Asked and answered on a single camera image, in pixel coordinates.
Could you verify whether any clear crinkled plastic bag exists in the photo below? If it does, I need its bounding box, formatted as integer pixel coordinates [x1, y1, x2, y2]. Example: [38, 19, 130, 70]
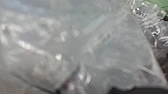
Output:
[0, 0, 168, 94]

